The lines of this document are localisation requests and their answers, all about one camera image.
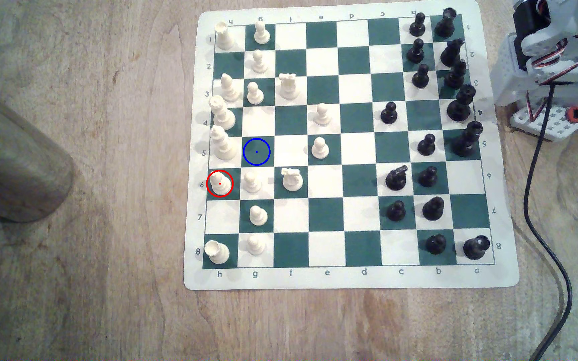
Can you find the white chess bishop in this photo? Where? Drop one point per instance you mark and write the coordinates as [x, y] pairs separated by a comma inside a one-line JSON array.
[[230, 90], [220, 184]]

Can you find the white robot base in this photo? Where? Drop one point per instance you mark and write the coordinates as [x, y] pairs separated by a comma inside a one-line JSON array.
[[540, 123]]

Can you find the white chess knight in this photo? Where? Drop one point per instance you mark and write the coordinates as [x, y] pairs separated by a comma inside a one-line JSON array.
[[289, 88], [293, 181]]

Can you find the white chess pawn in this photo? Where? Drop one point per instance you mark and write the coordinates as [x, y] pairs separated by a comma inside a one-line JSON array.
[[253, 184], [255, 95], [262, 34], [322, 116], [320, 149], [258, 63], [256, 245], [258, 217]]

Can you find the white chess king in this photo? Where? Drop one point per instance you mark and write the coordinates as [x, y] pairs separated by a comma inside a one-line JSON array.
[[223, 146]]

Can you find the white chess queen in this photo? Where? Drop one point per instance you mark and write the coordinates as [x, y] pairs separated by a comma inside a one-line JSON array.
[[223, 116]]

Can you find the white chess rook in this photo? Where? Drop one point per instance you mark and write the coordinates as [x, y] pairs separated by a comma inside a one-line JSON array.
[[217, 253], [225, 39]]

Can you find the green white chess mat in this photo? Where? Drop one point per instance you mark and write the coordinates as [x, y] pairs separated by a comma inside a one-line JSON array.
[[319, 281]]

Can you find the black chess knight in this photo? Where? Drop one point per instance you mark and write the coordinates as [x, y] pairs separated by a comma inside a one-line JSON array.
[[451, 54], [396, 180]]

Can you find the black chess pawn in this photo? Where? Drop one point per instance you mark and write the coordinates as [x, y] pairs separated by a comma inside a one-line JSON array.
[[396, 212], [426, 146], [421, 78], [416, 53], [418, 27], [389, 115], [427, 178], [436, 245]]

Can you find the black chess bishop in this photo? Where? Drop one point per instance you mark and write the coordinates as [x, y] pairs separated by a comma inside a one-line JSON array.
[[433, 210], [455, 76]]

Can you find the black chess king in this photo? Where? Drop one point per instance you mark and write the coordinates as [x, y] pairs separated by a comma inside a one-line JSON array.
[[465, 143]]

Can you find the black chess queen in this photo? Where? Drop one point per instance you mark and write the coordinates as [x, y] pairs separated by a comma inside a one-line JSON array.
[[460, 108]]

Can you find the black chess rook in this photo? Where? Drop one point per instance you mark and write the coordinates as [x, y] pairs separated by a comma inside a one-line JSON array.
[[475, 248], [445, 26]]

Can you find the shiny metal cylinder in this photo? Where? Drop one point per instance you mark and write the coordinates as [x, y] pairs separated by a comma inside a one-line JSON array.
[[8, 155]]

